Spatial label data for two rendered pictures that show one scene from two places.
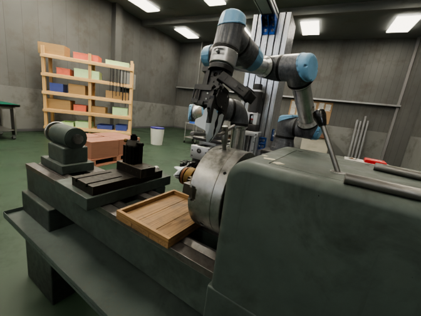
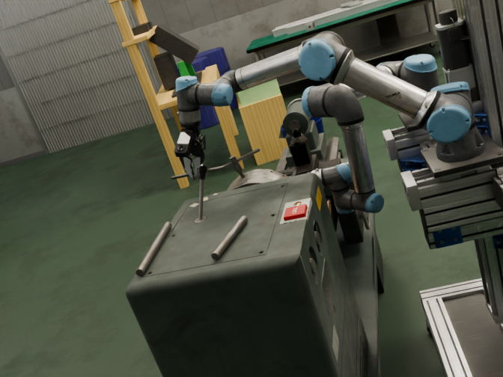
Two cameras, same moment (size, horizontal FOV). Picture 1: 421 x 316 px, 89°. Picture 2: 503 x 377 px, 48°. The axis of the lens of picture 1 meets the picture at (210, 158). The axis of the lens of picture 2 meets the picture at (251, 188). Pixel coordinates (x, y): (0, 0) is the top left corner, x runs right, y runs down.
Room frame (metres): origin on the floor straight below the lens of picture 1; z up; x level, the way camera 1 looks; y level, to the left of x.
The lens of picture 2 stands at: (0.30, -1.94, 1.89)
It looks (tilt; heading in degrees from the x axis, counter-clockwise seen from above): 20 degrees down; 76
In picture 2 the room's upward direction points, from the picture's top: 18 degrees counter-clockwise
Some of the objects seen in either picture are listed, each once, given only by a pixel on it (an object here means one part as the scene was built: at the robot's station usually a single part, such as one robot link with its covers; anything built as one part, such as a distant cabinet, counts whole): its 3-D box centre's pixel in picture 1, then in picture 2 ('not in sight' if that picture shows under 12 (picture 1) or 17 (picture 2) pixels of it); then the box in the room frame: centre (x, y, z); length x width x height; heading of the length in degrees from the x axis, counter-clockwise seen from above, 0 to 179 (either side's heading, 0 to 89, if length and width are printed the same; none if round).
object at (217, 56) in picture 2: not in sight; (206, 87); (2.27, 6.76, 0.48); 1.30 x 0.80 x 0.96; 65
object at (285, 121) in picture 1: (287, 125); (451, 104); (1.36, -0.46, 1.33); 0.13 x 0.12 x 0.14; 49
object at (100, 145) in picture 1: (104, 147); not in sight; (4.64, 2.38, 0.25); 1.43 x 1.03 x 0.50; 151
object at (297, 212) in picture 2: (374, 162); (296, 213); (0.74, -0.57, 1.26); 0.06 x 0.06 x 0.02; 59
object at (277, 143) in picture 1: (283, 143); (458, 138); (1.37, -0.45, 1.21); 0.15 x 0.15 x 0.10
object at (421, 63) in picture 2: not in sight; (420, 72); (1.58, 0.00, 1.33); 0.13 x 0.12 x 0.14; 108
